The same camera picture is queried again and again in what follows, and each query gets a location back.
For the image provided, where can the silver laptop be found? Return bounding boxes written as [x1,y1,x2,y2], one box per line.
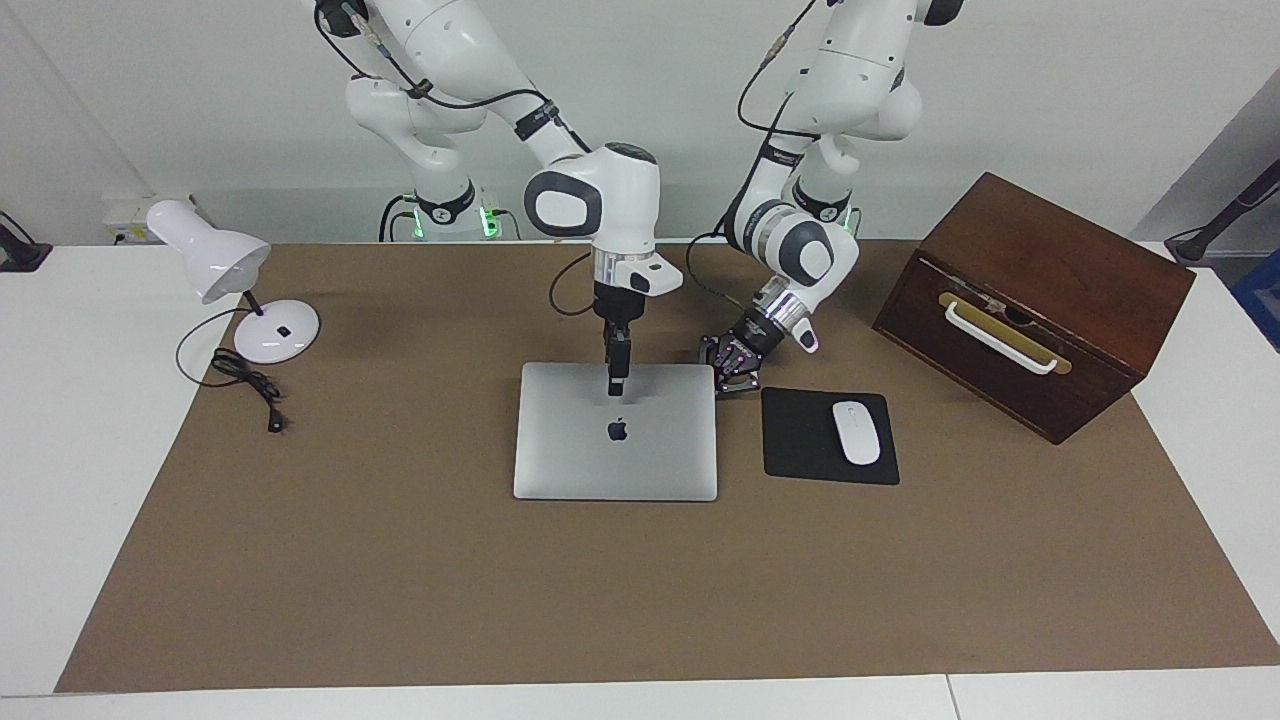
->
[513,362,719,503]

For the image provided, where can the black mouse pad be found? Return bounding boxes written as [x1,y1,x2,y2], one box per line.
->
[761,387,901,487]

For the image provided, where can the white computer mouse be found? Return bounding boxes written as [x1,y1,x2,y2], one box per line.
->
[832,401,882,467]

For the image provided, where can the brown table mat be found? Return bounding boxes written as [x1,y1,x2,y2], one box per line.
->
[55,240,1280,694]

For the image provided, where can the white desk lamp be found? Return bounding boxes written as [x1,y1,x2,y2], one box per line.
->
[146,198,322,365]

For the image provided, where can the dark brown wooden box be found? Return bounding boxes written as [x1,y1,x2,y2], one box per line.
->
[872,172,1197,446]

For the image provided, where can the black stand leg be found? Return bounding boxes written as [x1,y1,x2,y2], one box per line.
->
[1165,160,1280,264]

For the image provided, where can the white power strip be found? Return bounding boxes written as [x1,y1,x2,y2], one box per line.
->
[103,193,196,247]

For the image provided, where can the blue crate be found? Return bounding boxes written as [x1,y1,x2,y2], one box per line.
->
[1232,255,1280,353]

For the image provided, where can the black background object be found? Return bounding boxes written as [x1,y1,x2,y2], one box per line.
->
[0,212,53,273]

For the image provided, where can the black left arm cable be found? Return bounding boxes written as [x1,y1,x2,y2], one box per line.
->
[684,0,823,306]

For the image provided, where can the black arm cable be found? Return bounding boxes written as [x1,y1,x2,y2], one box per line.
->
[684,0,823,306]
[313,0,606,319]

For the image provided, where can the white box handle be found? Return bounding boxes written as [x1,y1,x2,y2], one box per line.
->
[944,301,1059,377]

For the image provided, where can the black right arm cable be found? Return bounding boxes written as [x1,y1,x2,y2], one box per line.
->
[313,0,606,319]

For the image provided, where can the black lamp power cable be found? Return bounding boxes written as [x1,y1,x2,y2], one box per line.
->
[176,305,291,435]

